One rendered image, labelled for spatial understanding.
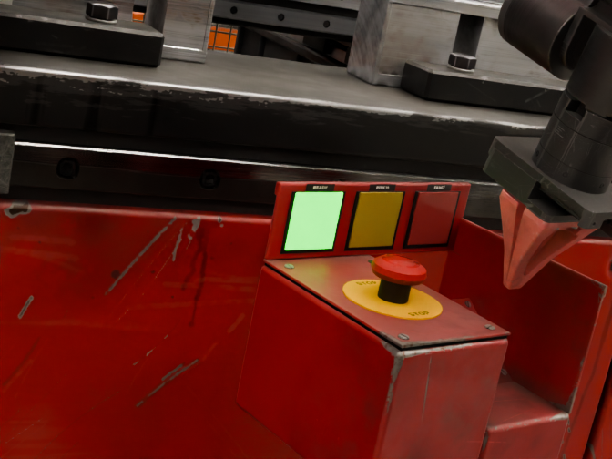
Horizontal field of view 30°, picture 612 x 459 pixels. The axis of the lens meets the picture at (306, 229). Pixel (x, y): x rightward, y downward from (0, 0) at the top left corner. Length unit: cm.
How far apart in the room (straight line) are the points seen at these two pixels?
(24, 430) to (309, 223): 32
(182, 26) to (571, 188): 42
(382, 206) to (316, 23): 52
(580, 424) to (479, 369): 50
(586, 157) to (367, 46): 41
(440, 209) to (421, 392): 22
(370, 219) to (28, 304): 29
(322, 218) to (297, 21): 55
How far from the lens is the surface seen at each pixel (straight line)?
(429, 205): 93
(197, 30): 106
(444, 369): 77
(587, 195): 80
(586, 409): 128
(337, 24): 139
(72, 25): 97
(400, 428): 77
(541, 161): 81
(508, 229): 83
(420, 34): 116
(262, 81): 103
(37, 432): 102
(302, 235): 85
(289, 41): 166
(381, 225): 90
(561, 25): 81
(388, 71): 115
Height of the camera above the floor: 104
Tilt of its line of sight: 16 degrees down
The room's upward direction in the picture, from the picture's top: 11 degrees clockwise
